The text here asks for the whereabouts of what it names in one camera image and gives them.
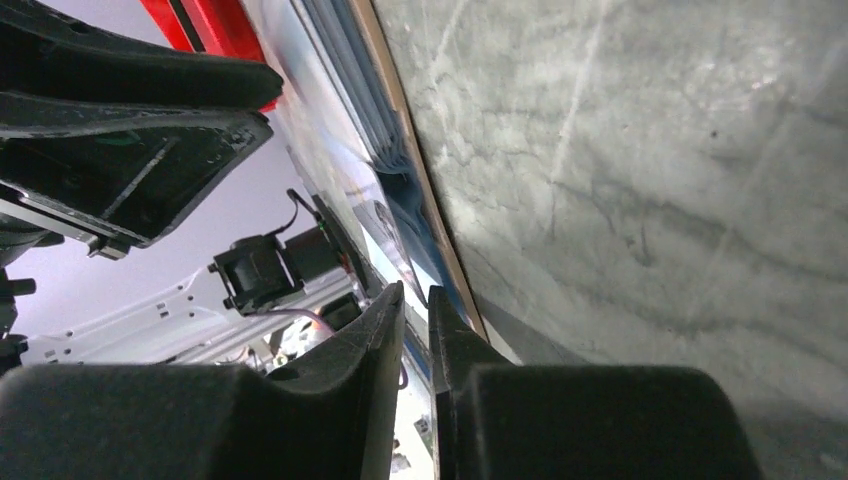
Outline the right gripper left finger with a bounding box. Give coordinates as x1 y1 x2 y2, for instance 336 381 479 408
1 283 404 479

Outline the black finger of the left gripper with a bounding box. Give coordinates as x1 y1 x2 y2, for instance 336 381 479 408
1 1 283 130

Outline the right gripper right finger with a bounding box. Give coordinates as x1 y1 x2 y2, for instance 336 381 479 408
428 286 762 479

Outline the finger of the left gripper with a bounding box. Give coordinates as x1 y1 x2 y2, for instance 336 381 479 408
1 112 272 260

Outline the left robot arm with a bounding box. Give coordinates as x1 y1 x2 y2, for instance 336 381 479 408
1 1 375 369

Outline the red plastic bin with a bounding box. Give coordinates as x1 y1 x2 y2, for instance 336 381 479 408
141 0 283 113

